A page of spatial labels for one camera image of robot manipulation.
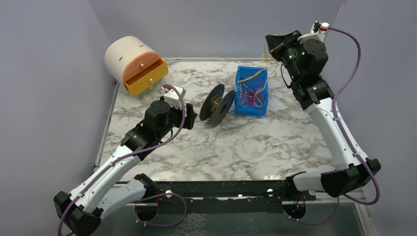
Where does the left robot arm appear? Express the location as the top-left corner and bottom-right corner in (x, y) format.
(53, 97), (197, 236)

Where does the orange-yellow cable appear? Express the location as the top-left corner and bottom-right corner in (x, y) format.
(209, 94), (224, 115)

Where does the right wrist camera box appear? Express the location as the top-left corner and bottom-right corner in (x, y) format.
(298, 21), (330, 42)

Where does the blue plastic bin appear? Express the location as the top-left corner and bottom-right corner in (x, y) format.
(235, 65), (269, 116)

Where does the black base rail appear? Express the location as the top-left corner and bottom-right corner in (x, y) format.
(133, 180), (316, 217)

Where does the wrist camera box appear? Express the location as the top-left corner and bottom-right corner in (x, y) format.
(162, 86), (186, 110)
(298, 21), (330, 42)

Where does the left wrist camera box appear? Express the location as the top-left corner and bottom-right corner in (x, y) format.
(162, 86), (186, 110)

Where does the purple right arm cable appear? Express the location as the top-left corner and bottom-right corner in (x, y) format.
(282, 27), (381, 226)

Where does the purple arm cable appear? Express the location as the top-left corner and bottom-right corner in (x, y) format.
(282, 27), (381, 226)
(57, 84), (188, 236)

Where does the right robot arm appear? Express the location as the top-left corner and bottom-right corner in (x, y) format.
(265, 30), (381, 198)

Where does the dark grey cable spool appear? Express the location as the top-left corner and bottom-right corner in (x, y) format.
(199, 84), (236, 128)

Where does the round mini drawer cabinet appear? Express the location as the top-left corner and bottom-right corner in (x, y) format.
(104, 36), (168, 97)

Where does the red cable bundle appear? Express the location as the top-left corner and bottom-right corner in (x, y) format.
(239, 80), (265, 108)

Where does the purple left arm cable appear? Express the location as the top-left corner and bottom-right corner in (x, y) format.
(57, 84), (188, 236)

